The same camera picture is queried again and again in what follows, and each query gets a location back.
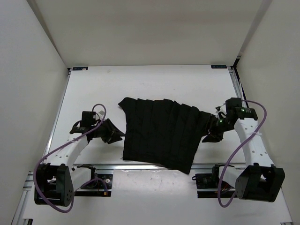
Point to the front aluminium frame rail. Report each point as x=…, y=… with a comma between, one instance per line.
x=144, y=166

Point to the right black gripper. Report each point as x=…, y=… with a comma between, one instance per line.
x=211, y=137

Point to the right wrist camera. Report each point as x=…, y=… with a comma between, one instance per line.
x=220, y=113

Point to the black pleated skirt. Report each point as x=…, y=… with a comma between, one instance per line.
x=163, y=132

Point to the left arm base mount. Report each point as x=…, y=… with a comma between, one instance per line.
x=89, y=182

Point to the left blue corner label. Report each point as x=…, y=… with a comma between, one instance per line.
x=79, y=68

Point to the blue corner label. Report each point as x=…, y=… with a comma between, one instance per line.
x=218, y=66
x=79, y=68

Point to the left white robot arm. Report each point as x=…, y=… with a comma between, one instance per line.
x=57, y=177

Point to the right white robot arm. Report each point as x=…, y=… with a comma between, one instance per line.
x=249, y=173

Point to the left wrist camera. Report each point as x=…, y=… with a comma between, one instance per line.
x=100, y=115

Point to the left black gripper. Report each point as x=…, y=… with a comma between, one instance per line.
x=111, y=136

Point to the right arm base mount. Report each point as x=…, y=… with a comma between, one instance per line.
x=206, y=180

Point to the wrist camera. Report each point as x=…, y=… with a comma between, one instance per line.
x=220, y=113
x=100, y=115

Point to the right blue corner label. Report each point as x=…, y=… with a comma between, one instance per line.
x=218, y=66

